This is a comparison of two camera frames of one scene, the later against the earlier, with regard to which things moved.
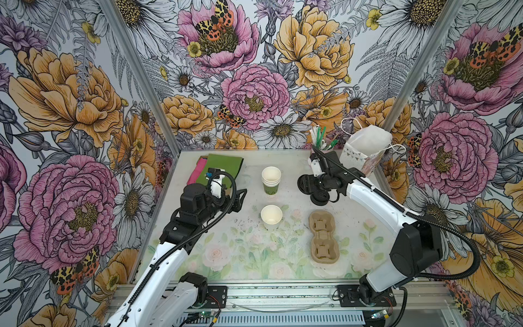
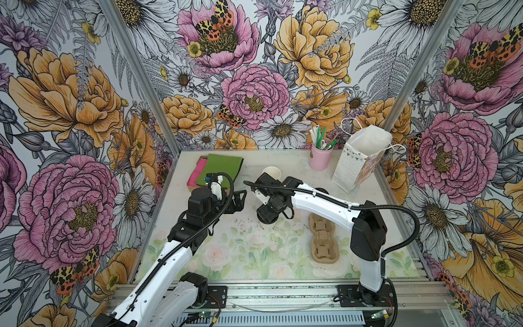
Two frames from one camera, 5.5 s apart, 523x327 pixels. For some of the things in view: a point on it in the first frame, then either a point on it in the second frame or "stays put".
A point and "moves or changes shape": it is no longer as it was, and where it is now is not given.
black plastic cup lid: x=309 y=184 moves or changes shape
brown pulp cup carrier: x=325 y=247 stays put
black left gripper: x=238 y=202 stays put
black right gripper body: x=323 y=180 → x=272 y=209
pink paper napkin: x=197 y=171 stays put
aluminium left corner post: x=112 y=9 stays put
